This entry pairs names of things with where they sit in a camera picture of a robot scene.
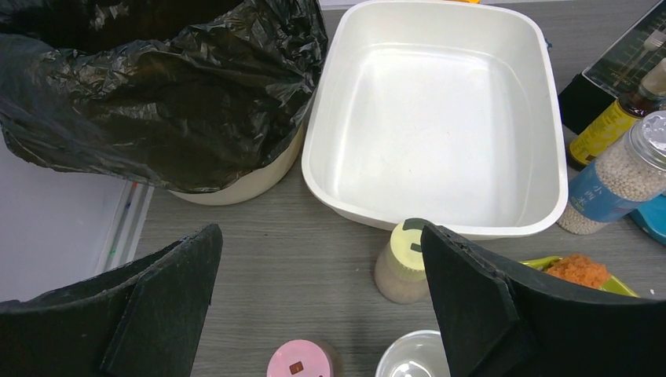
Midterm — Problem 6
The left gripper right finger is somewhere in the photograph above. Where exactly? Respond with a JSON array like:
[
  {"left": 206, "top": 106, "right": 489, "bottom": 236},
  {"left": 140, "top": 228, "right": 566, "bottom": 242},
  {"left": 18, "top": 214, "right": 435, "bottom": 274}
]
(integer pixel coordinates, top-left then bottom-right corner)
[{"left": 421, "top": 223, "right": 665, "bottom": 376}]

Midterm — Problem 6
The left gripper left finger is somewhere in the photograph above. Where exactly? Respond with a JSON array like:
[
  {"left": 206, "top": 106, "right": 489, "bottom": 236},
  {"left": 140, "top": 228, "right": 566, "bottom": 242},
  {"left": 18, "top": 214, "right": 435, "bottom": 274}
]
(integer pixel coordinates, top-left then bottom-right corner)
[{"left": 1, "top": 224, "right": 223, "bottom": 376}]

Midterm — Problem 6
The yellow label oil bottle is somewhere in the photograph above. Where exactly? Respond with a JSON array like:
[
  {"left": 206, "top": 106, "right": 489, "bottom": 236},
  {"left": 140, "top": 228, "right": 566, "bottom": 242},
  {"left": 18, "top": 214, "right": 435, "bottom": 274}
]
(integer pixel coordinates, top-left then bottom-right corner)
[{"left": 565, "top": 57, "right": 666, "bottom": 172}]

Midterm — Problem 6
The upper orange food piece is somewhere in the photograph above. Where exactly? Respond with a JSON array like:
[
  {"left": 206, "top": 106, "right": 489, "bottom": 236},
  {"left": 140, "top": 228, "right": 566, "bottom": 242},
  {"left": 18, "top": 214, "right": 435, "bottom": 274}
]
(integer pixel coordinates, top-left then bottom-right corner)
[{"left": 545, "top": 254, "right": 611, "bottom": 289}]

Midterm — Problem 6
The yellow lid spice shaker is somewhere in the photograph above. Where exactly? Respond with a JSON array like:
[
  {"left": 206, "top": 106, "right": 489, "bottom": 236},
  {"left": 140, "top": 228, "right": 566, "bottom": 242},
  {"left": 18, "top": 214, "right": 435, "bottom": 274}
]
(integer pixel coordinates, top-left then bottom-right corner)
[{"left": 374, "top": 218, "right": 429, "bottom": 304}]

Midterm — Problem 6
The green polka dot plate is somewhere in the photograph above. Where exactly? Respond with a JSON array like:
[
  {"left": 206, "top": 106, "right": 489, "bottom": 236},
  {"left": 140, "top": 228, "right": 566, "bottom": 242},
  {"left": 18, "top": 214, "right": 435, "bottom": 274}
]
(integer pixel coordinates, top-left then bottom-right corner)
[{"left": 521, "top": 256, "right": 639, "bottom": 298}]

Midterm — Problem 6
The pink lid spice shaker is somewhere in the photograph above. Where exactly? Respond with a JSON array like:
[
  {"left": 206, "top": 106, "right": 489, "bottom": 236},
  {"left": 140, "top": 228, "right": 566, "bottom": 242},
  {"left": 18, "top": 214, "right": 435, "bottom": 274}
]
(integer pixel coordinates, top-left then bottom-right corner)
[{"left": 266, "top": 339, "right": 344, "bottom": 377}]

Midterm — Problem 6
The blue polka dot plate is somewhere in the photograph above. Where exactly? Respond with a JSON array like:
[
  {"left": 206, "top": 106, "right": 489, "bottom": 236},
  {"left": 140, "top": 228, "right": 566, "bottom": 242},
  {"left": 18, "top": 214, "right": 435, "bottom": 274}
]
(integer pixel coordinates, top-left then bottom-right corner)
[{"left": 629, "top": 194, "right": 665, "bottom": 246}]

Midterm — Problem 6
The grain jar near basin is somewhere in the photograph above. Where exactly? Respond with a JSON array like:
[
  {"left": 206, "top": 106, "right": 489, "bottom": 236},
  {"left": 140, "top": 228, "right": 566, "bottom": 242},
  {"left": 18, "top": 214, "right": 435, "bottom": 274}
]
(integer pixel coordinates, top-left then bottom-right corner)
[{"left": 557, "top": 111, "right": 665, "bottom": 235}]

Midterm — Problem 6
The white rectangular basin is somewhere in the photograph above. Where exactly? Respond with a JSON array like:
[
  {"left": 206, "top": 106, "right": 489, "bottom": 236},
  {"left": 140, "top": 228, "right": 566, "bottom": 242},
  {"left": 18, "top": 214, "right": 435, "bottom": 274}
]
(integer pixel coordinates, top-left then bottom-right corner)
[{"left": 302, "top": 1, "right": 568, "bottom": 240}]

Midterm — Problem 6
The black bag lined trash bin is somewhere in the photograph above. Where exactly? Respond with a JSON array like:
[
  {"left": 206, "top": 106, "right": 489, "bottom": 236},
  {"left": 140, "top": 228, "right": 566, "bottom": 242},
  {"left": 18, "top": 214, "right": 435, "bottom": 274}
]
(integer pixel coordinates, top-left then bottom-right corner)
[{"left": 1, "top": 1, "right": 328, "bottom": 194}]

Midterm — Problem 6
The black metronome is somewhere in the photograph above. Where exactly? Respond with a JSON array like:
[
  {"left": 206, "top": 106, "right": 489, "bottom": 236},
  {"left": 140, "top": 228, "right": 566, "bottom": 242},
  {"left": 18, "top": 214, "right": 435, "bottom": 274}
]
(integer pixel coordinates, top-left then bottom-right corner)
[{"left": 558, "top": 1, "right": 665, "bottom": 134}]

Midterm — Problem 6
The blue handled white mug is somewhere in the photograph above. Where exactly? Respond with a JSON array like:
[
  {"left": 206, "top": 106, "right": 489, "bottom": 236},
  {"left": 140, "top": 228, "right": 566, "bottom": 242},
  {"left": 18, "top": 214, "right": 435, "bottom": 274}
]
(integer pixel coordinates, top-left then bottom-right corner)
[{"left": 375, "top": 330, "right": 451, "bottom": 377}]

